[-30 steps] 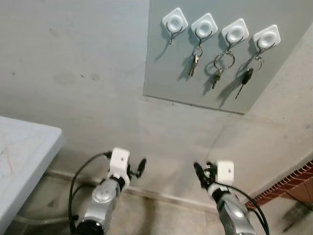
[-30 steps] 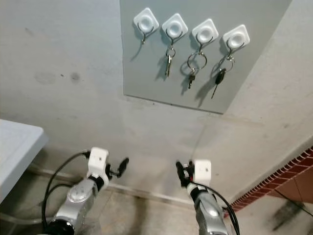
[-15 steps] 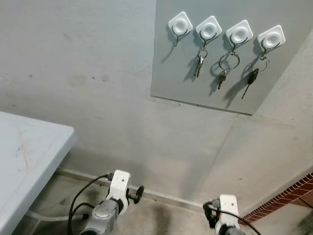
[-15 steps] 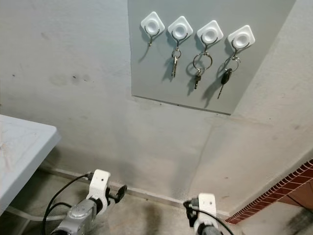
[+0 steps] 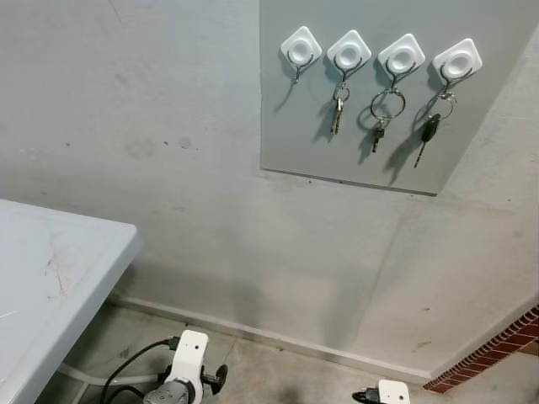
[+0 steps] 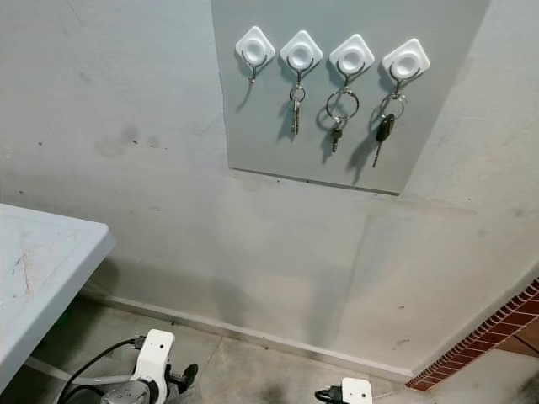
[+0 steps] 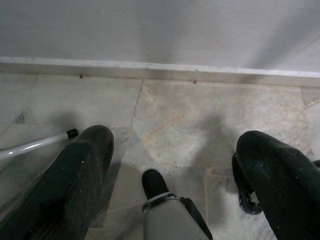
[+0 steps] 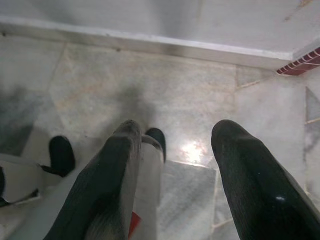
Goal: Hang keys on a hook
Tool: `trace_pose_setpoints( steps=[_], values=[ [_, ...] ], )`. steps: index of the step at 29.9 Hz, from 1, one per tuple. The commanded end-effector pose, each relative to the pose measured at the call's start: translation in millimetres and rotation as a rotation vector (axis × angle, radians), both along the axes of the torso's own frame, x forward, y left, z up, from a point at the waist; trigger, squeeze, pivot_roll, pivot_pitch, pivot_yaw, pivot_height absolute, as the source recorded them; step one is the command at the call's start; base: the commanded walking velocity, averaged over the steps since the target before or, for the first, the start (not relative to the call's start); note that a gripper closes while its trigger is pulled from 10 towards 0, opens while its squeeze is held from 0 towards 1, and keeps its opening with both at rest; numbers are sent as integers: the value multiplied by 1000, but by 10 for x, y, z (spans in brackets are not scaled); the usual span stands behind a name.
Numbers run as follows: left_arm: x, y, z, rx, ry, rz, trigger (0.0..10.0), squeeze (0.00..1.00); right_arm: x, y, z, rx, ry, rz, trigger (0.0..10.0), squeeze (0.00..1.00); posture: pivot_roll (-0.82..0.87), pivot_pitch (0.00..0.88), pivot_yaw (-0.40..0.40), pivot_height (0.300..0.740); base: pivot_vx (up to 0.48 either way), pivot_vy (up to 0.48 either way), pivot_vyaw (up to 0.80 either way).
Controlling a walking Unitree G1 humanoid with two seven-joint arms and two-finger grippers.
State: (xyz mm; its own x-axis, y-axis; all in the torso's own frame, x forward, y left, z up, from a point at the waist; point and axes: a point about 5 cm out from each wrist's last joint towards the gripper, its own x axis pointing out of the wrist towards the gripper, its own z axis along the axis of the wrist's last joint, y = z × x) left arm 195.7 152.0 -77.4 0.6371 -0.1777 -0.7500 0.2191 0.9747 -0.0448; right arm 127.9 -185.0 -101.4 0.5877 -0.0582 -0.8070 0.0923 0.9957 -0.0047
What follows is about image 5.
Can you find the red brick border strip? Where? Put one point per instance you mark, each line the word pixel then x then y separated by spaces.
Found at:
pixel 488 349

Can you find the white plastic table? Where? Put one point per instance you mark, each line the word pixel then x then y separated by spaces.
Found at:
pixel 50 278

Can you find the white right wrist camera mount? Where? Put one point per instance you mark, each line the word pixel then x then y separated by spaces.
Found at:
pixel 394 393

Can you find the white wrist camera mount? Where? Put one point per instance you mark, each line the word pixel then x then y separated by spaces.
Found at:
pixel 394 393
pixel 190 358

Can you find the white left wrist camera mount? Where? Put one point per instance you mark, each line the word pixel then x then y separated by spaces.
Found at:
pixel 190 358

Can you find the white table frame tube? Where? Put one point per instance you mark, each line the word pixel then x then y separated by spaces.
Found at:
pixel 101 379

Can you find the grey metal wall board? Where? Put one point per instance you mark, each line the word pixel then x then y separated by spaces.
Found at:
pixel 488 143

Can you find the white square wall hook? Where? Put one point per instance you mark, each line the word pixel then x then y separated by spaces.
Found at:
pixel 301 44
pixel 349 52
pixel 458 62
pixel 402 56

